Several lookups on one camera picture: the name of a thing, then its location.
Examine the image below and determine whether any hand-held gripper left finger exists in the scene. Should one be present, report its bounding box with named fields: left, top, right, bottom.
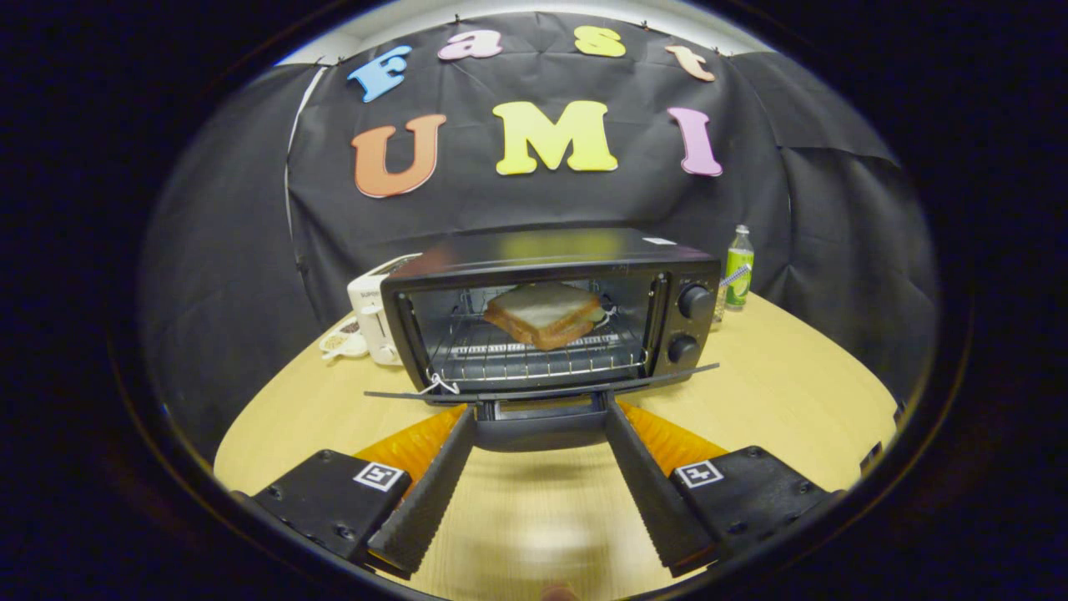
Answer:
left=250, top=405, right=476, bottom=577

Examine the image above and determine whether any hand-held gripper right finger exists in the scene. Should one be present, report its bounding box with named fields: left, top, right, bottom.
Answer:
left=605, top=399, right=839, bottom=578

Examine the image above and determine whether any white bread sandwich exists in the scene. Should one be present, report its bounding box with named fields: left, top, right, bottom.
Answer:
left=482, top=282, right=606, bottom=351

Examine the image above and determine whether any black toaster oven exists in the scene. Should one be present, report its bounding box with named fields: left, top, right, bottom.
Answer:
left=365, top=227, right=723, bottom=453

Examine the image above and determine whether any white pop-up toaster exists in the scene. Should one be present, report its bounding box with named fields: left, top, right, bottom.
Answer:
left=347, top=253, right=422, bottom=366

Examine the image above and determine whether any small white divided dish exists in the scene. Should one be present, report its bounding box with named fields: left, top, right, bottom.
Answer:
left=319, top=317, right=370, bottom=361

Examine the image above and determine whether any green drink bottle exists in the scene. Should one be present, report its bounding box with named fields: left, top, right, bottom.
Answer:
left=724, top=225, right=755, bottom=311

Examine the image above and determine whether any metal wire oven rack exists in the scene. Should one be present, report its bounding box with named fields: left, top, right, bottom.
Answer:
left=430, top=313, right=652, bottom=383

